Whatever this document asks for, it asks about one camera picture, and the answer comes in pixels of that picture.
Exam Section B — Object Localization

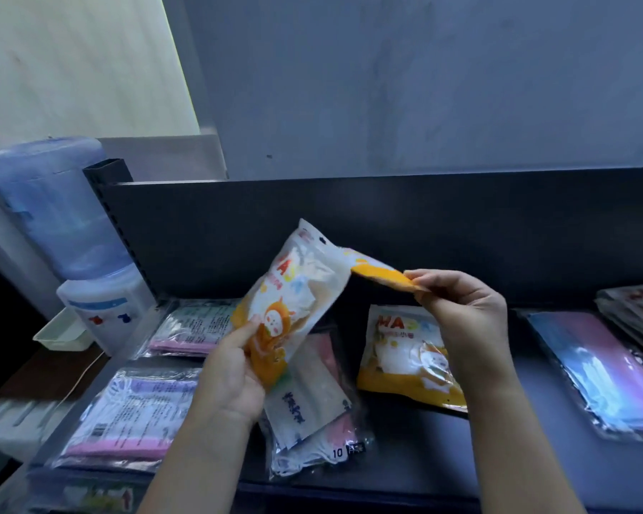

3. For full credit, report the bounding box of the person's right hand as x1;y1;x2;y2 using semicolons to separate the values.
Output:
403;268;515;382

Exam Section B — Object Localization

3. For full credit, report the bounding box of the person's left hand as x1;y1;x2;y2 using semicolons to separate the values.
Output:
195;317;269;424

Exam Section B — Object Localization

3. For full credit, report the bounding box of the orange white mask packet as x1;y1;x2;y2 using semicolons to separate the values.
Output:
356;304;468;413
230;218;430;389

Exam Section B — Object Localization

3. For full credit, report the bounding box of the person's left forearm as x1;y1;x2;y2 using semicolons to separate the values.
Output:
136;404;259;514

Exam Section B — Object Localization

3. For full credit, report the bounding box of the person's right forearm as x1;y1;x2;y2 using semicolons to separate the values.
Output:
462;363;588;514

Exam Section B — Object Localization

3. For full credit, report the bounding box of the pink edged mask packet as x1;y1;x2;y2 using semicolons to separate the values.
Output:
50;366;203;473
138;298;243;360

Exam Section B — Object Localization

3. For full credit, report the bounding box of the dark metal shelf unit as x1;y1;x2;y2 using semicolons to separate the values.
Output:
27;158;643;514

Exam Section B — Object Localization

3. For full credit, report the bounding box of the clear pink white mask packet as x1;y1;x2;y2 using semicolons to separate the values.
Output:
259;331;376;481

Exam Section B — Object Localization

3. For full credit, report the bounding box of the white water dispenser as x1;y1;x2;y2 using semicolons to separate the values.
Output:
56;262;157;357

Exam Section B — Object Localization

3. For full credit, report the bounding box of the white plastic tray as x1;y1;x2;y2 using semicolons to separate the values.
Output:
32;307;95;353

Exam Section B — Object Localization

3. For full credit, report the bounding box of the blue pink mask packet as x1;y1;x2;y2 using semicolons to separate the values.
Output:
519;309;643;444

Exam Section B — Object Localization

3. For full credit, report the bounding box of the stack of mask packets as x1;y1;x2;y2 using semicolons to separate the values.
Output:
594;282;643;366

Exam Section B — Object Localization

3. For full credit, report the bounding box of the blue water bottle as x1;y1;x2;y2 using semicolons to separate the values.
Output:
0;136;136;282

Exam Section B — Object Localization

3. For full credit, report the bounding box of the colourful printed packet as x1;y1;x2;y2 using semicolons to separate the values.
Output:
26;475;141;514

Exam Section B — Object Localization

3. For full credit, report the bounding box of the white plastic rack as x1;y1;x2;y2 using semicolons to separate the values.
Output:
0;397;71;462

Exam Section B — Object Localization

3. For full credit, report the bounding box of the white cable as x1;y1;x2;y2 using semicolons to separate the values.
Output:
47;350;106;424

